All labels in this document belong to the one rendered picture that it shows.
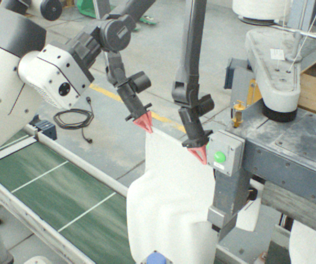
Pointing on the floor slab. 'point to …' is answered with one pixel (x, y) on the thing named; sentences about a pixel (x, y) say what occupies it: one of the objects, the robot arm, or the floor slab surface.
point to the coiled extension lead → (76, 122)
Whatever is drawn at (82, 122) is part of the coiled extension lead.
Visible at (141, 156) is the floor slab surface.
